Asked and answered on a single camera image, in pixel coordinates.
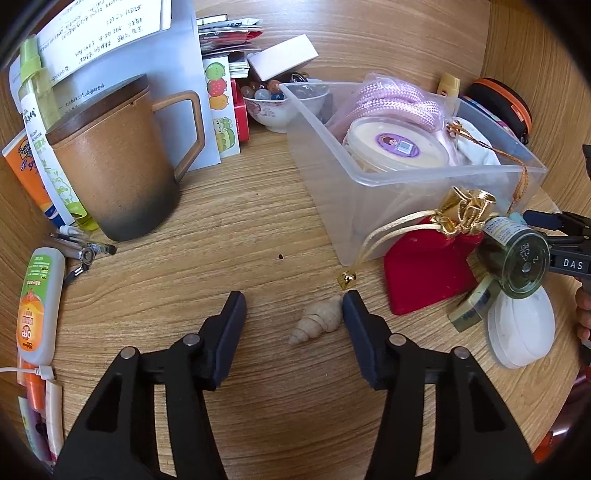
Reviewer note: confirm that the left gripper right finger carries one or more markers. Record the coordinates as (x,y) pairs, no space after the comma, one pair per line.
(476,435)

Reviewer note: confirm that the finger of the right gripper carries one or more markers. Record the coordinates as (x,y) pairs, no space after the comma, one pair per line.
(554,221)

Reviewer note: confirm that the green glass dropper bottle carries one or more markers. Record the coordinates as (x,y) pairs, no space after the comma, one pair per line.
(515,255)

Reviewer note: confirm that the red velvet gold pouch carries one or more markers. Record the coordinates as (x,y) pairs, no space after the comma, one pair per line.
(428,258)

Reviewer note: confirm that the beige spiral seashell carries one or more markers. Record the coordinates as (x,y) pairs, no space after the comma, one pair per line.
(318,318)

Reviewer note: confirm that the white drawstring pouch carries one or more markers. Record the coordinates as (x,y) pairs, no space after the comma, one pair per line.
(482,153)

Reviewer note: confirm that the person's right hand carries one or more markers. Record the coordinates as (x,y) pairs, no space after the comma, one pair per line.
(583,313)

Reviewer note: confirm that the beige lip balm stick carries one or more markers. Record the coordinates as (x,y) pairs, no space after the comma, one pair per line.
(54,417)

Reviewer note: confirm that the blue zipper pouch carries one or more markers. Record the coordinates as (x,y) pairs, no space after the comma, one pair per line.
(511,122)

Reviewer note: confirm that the orange jacket sleeve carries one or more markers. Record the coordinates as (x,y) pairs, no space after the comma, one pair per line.
(572,409)

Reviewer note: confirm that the orange lip balm tube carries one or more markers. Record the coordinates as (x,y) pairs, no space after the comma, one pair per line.
(35,390)

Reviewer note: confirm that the black orange round case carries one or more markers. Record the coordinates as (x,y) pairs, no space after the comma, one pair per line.
(504,103)

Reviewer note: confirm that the yellow cream tube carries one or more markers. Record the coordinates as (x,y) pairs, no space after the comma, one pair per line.
(449,87)

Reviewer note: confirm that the cream round tub purple label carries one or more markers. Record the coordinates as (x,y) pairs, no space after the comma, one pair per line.
(383,145)

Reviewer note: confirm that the clear plastic storage bin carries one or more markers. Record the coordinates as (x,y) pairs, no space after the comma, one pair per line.
(352,203)

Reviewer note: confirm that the metal nail clipper tools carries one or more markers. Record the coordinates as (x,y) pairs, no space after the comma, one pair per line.
(75,244)

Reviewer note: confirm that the bowl of marbles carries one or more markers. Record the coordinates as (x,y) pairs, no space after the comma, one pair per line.
(269,106)

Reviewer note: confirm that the white small box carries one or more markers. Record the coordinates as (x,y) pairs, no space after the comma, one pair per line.
(283,57)

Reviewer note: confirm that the brown ceramic mug with lid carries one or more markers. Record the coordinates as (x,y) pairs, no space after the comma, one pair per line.
(112,152)

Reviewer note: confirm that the orange sunscreen tube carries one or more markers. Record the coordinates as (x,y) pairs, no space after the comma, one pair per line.
(18,155)

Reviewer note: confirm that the fruit pattern book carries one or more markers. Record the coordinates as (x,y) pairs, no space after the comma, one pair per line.
(220,98)

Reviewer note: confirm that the stack of booklets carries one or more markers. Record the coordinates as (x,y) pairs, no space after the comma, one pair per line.
(229,42)

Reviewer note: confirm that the green spray bottle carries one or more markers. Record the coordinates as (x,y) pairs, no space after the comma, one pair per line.
(40,112)

